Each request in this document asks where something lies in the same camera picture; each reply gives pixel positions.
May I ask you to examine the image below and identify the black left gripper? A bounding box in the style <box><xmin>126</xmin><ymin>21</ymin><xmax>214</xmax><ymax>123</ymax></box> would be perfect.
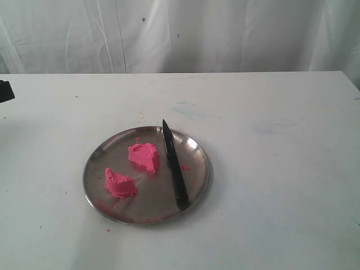
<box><xmin>0</xmin><ymin>80</ymin><xmax>15</xmax><ymax>103</ymax></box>

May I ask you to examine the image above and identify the pink clay piece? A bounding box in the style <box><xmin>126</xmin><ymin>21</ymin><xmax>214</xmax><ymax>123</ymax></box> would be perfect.
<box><xmin>128</xmin><ymin>143</ymin><xmax>160</xmax><ymax>173</ymax></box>

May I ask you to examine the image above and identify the black knife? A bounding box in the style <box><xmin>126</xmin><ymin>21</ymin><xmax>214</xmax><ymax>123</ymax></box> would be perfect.
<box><xmin>162</xmin><ymin>119</ymin><xmax>189</xmax><ymax>210</ymax></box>

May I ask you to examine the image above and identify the white backdrop curtain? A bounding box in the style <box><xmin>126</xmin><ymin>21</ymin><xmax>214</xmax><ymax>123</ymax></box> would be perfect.
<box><xmin>1</xmin><ymin>1</ymin><xmax>359</xmax><ymax>78</ymax></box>

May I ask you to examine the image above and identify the round steel plate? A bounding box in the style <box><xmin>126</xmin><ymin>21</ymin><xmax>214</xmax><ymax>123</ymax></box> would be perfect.
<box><xmin>83</xmin><ymin>126</ymin><xmax>213</xmax><ymax>224</ymax></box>

